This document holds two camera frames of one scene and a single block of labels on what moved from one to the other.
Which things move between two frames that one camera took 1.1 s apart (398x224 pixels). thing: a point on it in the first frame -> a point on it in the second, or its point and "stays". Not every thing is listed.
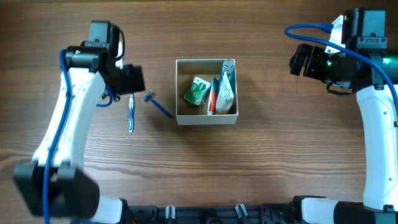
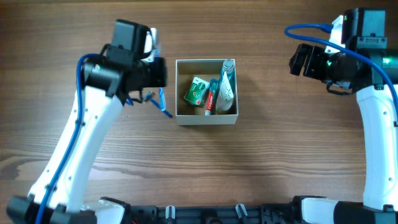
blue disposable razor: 148,96 stays
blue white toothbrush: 131,116 -> 162,99
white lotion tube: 225,96 stays
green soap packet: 198,91 stays
